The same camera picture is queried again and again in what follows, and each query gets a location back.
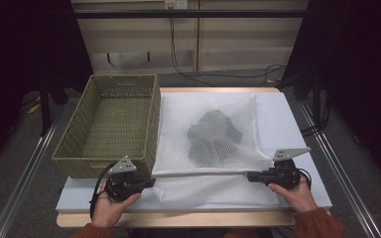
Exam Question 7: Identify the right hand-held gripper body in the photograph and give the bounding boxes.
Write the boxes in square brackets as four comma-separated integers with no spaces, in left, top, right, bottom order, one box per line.
[260,147,313,191]

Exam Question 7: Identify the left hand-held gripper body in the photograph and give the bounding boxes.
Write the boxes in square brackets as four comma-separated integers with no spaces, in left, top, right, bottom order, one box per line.
[103,155,144,203]

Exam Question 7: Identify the white mesh laundry bag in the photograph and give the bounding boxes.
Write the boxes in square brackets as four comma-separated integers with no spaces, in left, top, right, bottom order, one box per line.
[151,92,282,206]

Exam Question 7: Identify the dark cloth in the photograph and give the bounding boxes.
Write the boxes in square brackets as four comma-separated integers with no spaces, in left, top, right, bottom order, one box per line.
[186,109,244,169]

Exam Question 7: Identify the green woven basket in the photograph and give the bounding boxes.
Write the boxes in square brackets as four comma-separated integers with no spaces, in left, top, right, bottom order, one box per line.
[51,73,162,180]

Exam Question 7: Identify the person's right hand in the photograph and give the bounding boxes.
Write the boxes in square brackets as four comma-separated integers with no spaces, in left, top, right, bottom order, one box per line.
[267,182,319,215]

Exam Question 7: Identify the person's left hand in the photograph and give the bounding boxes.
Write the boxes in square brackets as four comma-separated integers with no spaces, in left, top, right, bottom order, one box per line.
[90,188,143,230]

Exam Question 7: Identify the white table cover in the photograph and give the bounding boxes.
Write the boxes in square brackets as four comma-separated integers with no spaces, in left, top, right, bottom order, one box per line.
[55,91,333,213]

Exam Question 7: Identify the person's orange garment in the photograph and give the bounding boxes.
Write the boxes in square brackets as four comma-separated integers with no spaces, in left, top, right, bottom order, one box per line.
[222,227,274,238]

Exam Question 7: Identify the black metal stand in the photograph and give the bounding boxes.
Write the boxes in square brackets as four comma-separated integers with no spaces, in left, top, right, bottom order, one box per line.
[312,69,322,127]
[39,76,53,137]

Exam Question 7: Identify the small yellow object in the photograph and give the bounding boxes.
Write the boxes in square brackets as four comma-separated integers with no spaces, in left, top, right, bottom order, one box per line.
[27,94,43,115]

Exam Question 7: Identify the black curtain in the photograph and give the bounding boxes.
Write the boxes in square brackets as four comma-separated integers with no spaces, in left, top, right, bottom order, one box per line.
[0,0,94,177]
[282,0,381,186]

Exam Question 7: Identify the black horizontal bar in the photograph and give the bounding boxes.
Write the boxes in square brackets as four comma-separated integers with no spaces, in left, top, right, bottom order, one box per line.
[73,9,312,20]

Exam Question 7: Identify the right hand-held gripper cable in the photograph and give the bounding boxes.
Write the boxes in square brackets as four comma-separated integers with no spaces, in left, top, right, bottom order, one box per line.
[297,167,314,191]

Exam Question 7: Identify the hand-held gripper cable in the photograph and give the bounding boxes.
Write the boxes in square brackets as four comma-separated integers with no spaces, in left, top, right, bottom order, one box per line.
[88,162,117,220]
[297,167,314,191]

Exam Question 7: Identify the left hand-held gripper cable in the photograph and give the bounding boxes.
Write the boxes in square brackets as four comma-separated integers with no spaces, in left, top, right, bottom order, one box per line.
[88,162,117,220]

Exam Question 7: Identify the black floor cables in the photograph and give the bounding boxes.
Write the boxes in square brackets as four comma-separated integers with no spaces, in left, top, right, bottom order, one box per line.
[300,97,332,137]

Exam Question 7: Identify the metal floor rail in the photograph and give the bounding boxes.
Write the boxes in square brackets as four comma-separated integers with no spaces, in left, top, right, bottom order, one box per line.
[0,123,64,238]
[298,101,381,238]

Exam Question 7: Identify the hanging black cable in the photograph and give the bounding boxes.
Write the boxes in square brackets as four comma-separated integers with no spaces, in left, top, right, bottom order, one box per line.
[168,6,287,87]

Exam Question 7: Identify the white wall outlet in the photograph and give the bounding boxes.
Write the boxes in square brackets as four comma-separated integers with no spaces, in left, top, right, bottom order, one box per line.
[164,0,189,10]

